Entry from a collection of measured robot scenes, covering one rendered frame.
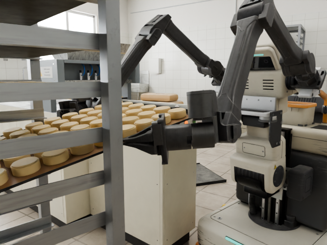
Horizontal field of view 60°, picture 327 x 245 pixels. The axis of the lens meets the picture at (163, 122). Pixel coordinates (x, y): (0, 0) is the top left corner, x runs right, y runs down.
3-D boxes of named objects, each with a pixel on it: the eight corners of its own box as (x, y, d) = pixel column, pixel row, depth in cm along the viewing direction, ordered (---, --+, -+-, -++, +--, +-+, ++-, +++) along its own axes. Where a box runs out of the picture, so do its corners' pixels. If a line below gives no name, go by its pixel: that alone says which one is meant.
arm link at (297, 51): (272, -27, 80) (240, -15, 87) (265, 11, 76) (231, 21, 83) (316, 59, 109) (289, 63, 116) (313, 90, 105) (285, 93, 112)
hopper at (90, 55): (44, 61, 199) (42, 40, 197) (107, 63, 241) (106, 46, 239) (66, 59, 181) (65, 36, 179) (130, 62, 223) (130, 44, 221)
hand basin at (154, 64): (161, 107, 660) (161, 58, 642) (152, 108, 631) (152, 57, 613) (129, 104, 716) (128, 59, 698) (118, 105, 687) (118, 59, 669)
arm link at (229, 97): (276, 12, 81) (242, 22, 88) (269, -4, 77) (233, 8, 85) (243, 148, 65) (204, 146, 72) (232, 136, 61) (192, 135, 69)
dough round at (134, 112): (122, 118, 83) (121, 112, 83) (134, 114, 87) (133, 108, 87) (135, 120, 81) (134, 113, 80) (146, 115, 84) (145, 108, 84)
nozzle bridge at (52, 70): (34, 110, 200) (31, 60, 194) (114, 102, 254) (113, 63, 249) (59, 113, 179) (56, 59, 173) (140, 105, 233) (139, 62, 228)
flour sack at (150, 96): (139, 100, 588) (139, 93, 585) (149, 99, 624) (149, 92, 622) (170, 102, 554) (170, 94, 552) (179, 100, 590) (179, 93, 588)
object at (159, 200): (89, 224, 208) (83, 102, 193) (124, 208, 233) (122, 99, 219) (162, 265, 163) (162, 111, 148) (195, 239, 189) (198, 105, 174)
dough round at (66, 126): (61, 135, 75) (59, 128, 74) (61, 130, 80) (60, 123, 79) (80, 131, 76) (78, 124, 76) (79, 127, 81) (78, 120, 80)
